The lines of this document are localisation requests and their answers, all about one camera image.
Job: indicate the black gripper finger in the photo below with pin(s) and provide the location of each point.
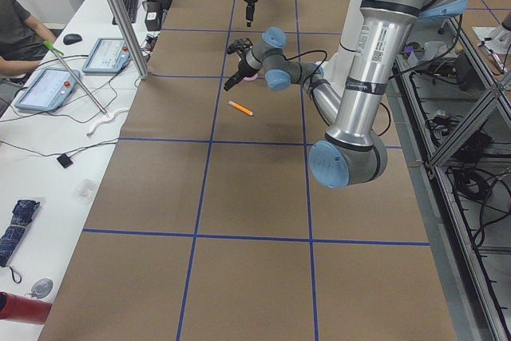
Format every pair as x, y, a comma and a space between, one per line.
249, 20
235, 79

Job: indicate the pink mesh pen holder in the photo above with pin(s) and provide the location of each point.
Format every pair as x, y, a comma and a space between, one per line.
250, 77

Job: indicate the orange highlighter pen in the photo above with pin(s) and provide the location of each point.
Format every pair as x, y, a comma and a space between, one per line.
241, 108

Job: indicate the black box with label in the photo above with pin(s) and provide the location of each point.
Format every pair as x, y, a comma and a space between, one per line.
154, 16

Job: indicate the black keyboard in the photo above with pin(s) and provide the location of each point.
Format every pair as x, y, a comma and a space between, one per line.
131, 7

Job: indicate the far teach pendant tablet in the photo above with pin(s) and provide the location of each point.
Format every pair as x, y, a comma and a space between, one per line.
108, 57

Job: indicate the teach pendant tablet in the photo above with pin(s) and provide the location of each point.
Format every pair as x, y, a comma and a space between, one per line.
49, 90
108, 57

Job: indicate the black computer mouse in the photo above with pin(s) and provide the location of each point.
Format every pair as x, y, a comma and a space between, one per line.
70, 39

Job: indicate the near teach pendant tablet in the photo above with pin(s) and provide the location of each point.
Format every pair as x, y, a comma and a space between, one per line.
49, 90

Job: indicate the seated person grey shirt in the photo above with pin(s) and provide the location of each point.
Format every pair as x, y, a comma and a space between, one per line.
22, 40

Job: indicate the folded blue umbrella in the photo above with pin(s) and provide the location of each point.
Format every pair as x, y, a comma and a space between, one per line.
22, 216

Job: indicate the red bottle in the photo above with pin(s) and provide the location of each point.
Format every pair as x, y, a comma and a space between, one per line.
20, 309

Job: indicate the aluminium frame post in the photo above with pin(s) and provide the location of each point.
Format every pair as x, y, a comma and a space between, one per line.
128, 33

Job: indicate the metal rod green handle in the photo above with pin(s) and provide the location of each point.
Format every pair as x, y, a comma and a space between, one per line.
59, 56

